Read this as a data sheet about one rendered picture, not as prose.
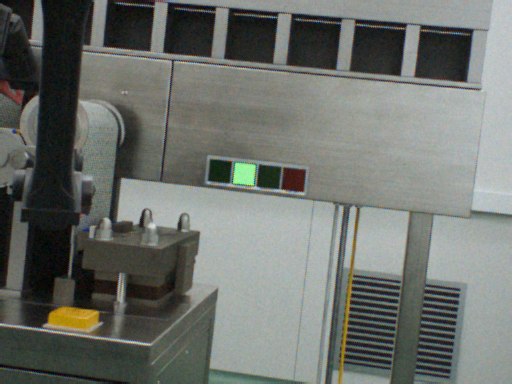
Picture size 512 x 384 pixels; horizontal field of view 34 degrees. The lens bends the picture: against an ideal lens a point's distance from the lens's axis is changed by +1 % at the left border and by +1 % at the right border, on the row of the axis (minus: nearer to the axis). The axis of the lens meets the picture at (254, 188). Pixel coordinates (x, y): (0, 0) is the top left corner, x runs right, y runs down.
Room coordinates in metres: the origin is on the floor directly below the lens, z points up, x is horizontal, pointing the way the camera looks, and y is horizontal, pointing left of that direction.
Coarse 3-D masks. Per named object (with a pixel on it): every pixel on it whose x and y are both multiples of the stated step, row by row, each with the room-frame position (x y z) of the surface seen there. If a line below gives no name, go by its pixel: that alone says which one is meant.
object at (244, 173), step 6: (240, 168) 2.03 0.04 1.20; (246, 168) 2.03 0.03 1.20; (252, 168) 2.03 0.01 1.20; (234, 174) 2.04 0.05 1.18; (240, 174) 2.03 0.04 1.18; (246, 174) 2.03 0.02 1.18; (252, 174) 2.03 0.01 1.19; (234, 180) 2.04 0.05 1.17; (240, 180) 2.03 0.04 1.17; (246, 180) 2.03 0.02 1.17; (252, 180) 2.03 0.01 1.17
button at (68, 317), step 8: (56, 312) 1.49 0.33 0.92; (64, 312) 1.50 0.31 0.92; (72, 312) 1.50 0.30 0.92; (80, 312) 1.51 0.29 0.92; (88, 312) 1.52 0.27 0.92; (96, 312) 1.53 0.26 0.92; (56, 320) 1.48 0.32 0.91; (64, 320) 1.48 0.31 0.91; (72, 320) 1.47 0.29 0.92; (80, 320) 1.47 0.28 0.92; (88, 320) 1.48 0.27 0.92; (96, 320) 1.53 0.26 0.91; (72, 328) 1.47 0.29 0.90; (80, 328) 1.47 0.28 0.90
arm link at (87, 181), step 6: (18, 174) 1.17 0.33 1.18; (24, 174) 1.18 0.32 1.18; (18, 180) 1.16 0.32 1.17; (24, 180) 1.17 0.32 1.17; (84, 180) 1.19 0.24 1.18; (90, 180) 1.19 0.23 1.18; (12, 186) 1.16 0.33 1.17; (18, 186) 1.16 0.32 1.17; (84, 186) 1.18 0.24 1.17; (90, 186) 1.19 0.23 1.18; (12, 192) 1.16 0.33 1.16; (18, 192) 1.16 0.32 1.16; (84, 192) 1.18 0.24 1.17; (90, 192) 1.18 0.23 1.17; (12, 198) 1.17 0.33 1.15; (18, 198) 1.17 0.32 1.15; (84, 198) 1.18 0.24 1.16; (90, 198) 1.18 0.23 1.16; (84, 204) 1.19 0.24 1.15; (90, 204) 1.19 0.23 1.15
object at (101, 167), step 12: (84, 156) 1.77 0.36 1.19; (96, 156) 1.85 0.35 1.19; (108, 156) 1.93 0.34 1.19; (84, 168) 1.78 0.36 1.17; (96, 168) 1.86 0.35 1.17; (108, 168) 1.94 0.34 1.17; (96, 180) 1.87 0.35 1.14; (108, 180) 1.95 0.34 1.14; (96, 192) 1.87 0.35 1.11; (108, 192) 1.96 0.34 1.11; (96, 204) 1.88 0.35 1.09; (108, 204) 1.97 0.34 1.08; (84, 216) 1.81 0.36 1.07; (96, 216) 1.89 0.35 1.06; (108, 216) 1.98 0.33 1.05; (72, 228) 1.75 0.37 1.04; (84, 228) 1.82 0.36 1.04; (72, 240) 1.75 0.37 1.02
